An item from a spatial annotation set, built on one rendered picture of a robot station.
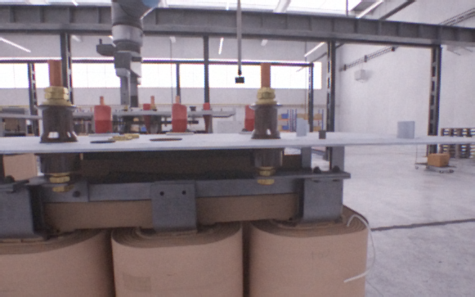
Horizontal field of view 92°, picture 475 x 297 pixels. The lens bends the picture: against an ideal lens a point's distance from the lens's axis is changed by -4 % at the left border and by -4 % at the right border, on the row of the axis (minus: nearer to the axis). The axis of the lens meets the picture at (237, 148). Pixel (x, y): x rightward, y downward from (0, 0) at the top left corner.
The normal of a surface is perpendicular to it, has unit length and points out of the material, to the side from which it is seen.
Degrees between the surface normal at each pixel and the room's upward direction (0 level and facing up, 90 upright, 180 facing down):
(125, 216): 90
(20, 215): 90
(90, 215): 90
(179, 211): 90
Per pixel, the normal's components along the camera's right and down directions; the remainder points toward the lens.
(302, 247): -0.02, 0.09
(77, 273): 0.76, 0.05
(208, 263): 0.36, 0.08
